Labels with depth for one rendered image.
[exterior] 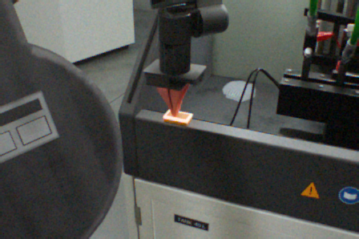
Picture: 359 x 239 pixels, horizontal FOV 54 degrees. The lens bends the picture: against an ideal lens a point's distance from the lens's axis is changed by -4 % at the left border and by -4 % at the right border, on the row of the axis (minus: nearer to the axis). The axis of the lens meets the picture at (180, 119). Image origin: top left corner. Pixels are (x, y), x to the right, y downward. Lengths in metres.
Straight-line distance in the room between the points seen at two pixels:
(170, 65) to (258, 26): 0.56
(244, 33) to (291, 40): 0.14
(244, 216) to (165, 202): 0.18
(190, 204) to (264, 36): 0.59
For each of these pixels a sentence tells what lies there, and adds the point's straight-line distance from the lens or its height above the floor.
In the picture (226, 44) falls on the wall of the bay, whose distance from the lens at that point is 1.20.
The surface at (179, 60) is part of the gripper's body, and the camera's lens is 0.64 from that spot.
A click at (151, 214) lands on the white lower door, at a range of 0.90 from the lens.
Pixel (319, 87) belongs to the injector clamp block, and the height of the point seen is 0.98.
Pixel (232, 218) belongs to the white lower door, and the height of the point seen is 0.75.
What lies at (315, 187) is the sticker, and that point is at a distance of 0.72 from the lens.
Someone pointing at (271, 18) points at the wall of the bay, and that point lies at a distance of 1.15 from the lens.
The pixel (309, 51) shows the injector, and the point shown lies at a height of 1.06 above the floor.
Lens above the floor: 1.32
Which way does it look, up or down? 30 degrees down
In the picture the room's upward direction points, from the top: straight up
